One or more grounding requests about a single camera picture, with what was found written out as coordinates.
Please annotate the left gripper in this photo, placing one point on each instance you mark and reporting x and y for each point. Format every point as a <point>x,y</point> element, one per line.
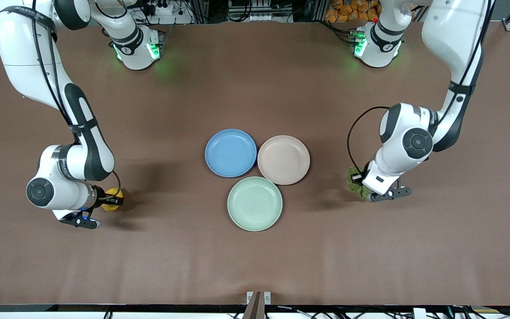
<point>357,178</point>

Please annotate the mint green plate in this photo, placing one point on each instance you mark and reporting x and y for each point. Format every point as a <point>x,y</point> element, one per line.
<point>255,204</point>

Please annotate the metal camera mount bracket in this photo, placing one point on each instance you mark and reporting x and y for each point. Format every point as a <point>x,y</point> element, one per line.
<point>257,303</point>

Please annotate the green lettuce leaf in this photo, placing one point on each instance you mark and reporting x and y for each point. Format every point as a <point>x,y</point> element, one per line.
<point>353,189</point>

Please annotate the pile of orange fruits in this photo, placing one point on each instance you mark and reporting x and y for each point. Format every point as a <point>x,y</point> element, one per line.
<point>352,9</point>

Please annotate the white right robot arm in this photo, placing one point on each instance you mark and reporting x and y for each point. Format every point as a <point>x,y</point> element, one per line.
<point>20,44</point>

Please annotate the blue plate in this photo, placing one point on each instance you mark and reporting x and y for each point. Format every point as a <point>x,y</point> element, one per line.
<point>230,153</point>

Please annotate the pale beige plate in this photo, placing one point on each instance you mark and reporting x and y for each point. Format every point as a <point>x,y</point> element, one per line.
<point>283,160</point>

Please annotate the white power strip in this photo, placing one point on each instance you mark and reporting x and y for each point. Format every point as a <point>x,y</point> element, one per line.
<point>166,9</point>

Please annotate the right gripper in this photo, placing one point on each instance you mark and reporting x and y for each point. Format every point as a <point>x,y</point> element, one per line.
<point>100,197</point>

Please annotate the yellow lemon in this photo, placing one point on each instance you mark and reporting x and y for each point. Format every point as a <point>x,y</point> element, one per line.
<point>113,192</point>

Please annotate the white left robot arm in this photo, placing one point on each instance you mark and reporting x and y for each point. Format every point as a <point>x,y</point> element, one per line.
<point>452,26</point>

